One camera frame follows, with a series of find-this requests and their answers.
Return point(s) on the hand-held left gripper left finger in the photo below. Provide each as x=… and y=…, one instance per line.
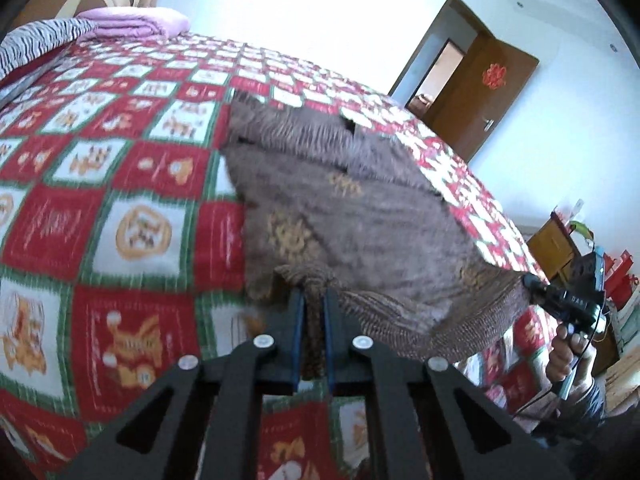
x=298, y=332

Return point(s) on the brown knitted sun-pattern sweater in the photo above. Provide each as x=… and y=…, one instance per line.
x=375, y=220

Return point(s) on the brown door frame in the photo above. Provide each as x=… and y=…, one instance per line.
x=425, y=35

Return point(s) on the folded purple blanket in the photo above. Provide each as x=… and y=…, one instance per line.
x=135, y=22

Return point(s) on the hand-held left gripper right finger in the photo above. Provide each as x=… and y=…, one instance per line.
x=328, y=332

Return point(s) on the striped pillow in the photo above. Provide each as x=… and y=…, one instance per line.
x=35, y=42

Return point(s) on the red checkered cartoon bedspread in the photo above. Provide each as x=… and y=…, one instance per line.
x=125, y=160

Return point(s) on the brown wooden door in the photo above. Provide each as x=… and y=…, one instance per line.
x=480, y=105

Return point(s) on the red paper door decoration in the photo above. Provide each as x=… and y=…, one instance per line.
x=494, y=74

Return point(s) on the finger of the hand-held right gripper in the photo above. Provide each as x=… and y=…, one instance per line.
x=535, y=287

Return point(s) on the person's right hand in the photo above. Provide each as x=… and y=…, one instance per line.
x=562, y=365

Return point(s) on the person's right forearm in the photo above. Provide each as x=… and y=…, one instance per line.
x=587, y=402

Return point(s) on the red paper bags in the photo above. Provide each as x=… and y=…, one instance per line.
x=622, y=280

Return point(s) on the wooden cabinet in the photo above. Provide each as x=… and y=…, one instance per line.
x=555, y=245

